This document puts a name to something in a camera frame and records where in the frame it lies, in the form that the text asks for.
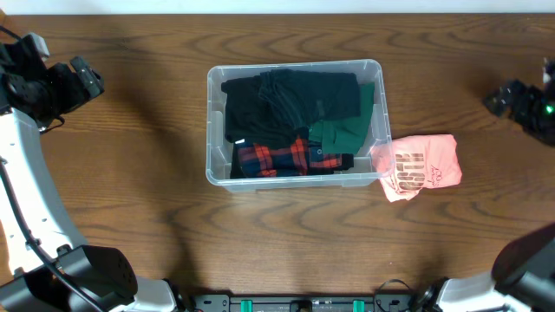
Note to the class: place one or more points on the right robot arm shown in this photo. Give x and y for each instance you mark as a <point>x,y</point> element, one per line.
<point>522,277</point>

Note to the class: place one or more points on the pink printed t-shirt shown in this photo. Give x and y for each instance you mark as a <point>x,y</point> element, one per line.
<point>417,162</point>

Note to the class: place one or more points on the green garment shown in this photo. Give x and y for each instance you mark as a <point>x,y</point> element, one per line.
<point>346,135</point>

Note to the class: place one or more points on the black pants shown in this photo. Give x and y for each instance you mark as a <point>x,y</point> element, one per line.
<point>347,162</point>

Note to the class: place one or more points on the red navy plaid shirt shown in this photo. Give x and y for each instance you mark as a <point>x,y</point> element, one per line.
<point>282,158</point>

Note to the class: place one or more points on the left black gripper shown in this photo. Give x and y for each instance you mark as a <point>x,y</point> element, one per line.
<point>70,95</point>

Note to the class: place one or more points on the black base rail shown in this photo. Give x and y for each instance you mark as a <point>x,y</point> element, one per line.
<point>384,302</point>

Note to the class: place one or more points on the clear plastic storage bin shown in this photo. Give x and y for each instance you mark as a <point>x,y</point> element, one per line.
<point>219,150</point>

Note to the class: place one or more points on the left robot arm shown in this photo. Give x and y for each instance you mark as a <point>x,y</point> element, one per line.
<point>53,265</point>

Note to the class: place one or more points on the black garment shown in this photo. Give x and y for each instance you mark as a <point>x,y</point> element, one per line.
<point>249,118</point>

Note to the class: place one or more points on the dark navy shirt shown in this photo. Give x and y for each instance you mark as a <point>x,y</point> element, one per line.
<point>301,98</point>

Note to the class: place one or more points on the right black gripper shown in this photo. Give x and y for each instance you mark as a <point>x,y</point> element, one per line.
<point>530,95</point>

